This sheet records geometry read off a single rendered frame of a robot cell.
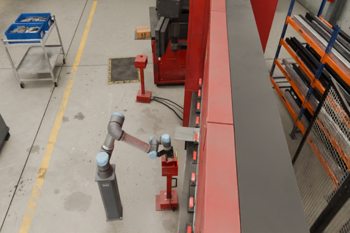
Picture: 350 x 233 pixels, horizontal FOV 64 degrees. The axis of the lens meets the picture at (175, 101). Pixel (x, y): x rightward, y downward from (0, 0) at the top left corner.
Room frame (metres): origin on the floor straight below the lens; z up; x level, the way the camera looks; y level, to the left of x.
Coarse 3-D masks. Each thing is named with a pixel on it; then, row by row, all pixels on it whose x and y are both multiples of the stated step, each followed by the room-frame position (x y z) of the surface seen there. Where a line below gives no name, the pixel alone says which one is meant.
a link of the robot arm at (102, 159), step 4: (100, 152) 1.63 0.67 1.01; (104, 152) 1.63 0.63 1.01; (108, 152) 1.66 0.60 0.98; (96, 156) 1.59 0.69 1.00; (100, 156) 1.59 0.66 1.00; (104, 156) 1.59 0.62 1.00; (108, 156) 1.61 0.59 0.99; (96, 160) 1.56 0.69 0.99; (100, 160) 1.55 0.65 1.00; (104, 160) 1.55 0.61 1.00; (108, 160) 1.58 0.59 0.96; (100, 164) 1.53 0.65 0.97; (104, 164) 1.54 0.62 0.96; (108, 164) 1.57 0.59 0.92; (100, 168) 1.53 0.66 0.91; (104, 168) 1.53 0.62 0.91; (108, 168) 1.56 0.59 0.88
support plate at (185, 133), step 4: (176, 128) 1.97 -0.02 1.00; (180, 128) 1.97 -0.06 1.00; (184, 128) 1.98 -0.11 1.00; (188, 128) 1.98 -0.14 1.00; (192, 128) 1.98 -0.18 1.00; (196, 128) 1.98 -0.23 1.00; (176, 132) 1.92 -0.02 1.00; (180, 132) 1.92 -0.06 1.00; (184, 132) 1.93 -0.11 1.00; (188, 132) 1.93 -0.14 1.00; (192, 132) 1.93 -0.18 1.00; (176, 136) 1.87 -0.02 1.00; (180, 136) 1.87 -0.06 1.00; (184, 136) 1.87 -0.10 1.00; (188, 136) 1.87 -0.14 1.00; (192, 136) 1.87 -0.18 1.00; (184, 140) 1.82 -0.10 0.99; (188, 140) 1.82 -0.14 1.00; (192, 140) 1.82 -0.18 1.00
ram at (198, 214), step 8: (208, 24) 2.69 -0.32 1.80; (208, 32) 2.39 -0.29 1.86; (200, 144) 1.38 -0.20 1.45; (200, 152) 1.24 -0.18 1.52; (200, 160) 1.13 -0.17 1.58; (200, 168) 1.03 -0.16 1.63; (200, 176) 0.93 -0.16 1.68; (200, 184) 0.86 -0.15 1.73; (200, 192) 0.78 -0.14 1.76; (200, 200) 0.72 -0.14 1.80; (200, 208) 0.66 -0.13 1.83; (200, 216) 0.61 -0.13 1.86; (200, 224) 0.56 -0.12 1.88
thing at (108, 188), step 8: (96, 168) 1.63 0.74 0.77; (96, 176) 1.53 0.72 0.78; (112, 176) 1.54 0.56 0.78; (104, 184) 1.50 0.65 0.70; (112, 184) 1.52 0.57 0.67; (104, 192) 1.50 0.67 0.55; (112, 192) 1.51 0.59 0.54; (104, 200) 1.50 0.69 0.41; (112, 200) 1.51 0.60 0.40; (120, 200) 1.64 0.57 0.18; (104, 208) 1.52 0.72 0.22; (112, 208) 1.51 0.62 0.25; (120, 208) 1.57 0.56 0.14; (112, 216) 1.50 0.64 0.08; (120, 216) 1.53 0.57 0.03
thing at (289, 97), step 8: (288, 96) 3.28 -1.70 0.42; (296, 96) 3.36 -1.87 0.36; (304, 96) 3.34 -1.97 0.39; (296, 104) 3.09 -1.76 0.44; (296, 112) 2.97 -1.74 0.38; (304, 112) 2.96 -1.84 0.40; (304, 120) 2.76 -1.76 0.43; (312, 128) 2.60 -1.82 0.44; (320, 136) 2.52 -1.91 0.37; (320, 144) 2.33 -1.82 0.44; (328, 152) 2.20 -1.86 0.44; (336, 152) 2.24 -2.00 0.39; (336, 160) 2.14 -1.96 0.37; (344, 168) 2.02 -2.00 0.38
